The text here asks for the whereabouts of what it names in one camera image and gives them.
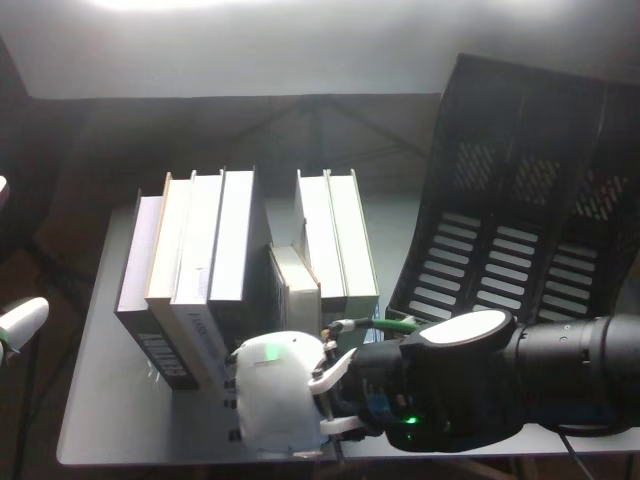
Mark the small cream cover book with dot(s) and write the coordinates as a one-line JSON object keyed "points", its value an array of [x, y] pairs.
{"points": [[300, 272]]}

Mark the wooden table leg frame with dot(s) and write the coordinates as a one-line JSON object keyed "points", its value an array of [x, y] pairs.
{"points": [[527, 470]]}

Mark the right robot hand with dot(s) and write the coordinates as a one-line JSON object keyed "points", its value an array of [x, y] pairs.
{"points": [[275, 395]]}

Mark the white spine book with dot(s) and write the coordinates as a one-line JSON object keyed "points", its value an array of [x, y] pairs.
{"points": [[196, 240]]}

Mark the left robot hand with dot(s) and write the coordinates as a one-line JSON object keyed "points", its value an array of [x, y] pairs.
{"points": [[25, 320]]}

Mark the black plastic file rack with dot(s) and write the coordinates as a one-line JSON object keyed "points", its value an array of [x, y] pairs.
{"points": [[505, 125]]}

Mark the cream spine book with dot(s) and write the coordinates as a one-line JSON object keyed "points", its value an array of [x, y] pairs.
{"points": [[166, 240]]}

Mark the black book Let It Be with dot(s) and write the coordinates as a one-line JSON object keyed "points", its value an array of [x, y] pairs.
{"points": [[231, 235]]}

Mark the pale green cover book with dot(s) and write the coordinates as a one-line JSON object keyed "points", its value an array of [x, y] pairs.
{"points": [[350, 235]]}

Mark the black book with barcode label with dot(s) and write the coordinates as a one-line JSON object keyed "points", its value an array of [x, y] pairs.
{"points": [[320, 235]]}

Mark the black book titled Century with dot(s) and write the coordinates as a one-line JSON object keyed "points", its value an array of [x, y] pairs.
{"points": [[136, 260]]}

